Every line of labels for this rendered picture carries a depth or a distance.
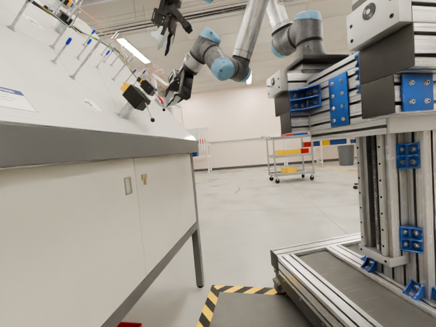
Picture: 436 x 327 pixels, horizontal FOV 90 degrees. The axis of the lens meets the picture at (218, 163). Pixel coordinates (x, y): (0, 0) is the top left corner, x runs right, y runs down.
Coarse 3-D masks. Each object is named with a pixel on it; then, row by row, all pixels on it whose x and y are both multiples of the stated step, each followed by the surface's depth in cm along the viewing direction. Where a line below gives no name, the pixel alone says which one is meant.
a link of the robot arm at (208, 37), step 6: (204, 30) 78; (210, 30) 78; (204, 36) 78; (210, 36) 78; (216, 36) 78; (198, 42) 80; (204, 42) 79; (210, 42) 79; (216, 42) 79; (192, 48) 82; (198, 48) 80; (204, 48) 79; (192, 54) 82; (198, 54) 82; (198, 60) 83
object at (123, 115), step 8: (128, 88) 65; (136, 88) 67; (128, 96) 66; (136, 96) 65; (144, 96) 67; (128, 104) 67; (136, 104) 65; (144, 104) 68; (120, 112) 68; (128, 112) 69; (152, 120) 66
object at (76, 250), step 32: (128, 160) 68; (0, 192) 35; (32, 192) 39; (64, 192) 46; (96, 192) 54; (128, 192) 68; (0, 224) 34; (32, 224) 39; (64, 224) 45; (96, 224) 53; (128, 224) 65; (0, 256) 34; (32, 256) 39; (64, 256) 44; (96, 256) 52; (128, 256) 64; (0, 288) 34; (32, 288) 38; (64, 288) 44; (96, 288) 52; (128, 288) 63; (0, 320) 33; (32, 320) 38; (64, 320) 43; (96, 320) 51
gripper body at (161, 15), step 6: (162, 0) 89; (168, 0) 89; (174, 0) 87; (162, 6) 89; (168, 6) 90; (180, 6) 91; (156, 12) 89; (162, 12) 88; (168, 12) 88; (156, 18) 89; (162, 18) 89; (174, 18) 90; (156, 24) 90; (162, 24) 90; (174, 24) 92; (168, 30) 94; (174, 30) 94
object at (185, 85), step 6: (186, 72) 87; (186, 78) 87; (192, 78) 89; (180, 84) 86; (186, 84) 86; (192, 84) 89; (180, 90) 85; (186, 90) 86; (180, 96) 85; (186, 96) 86
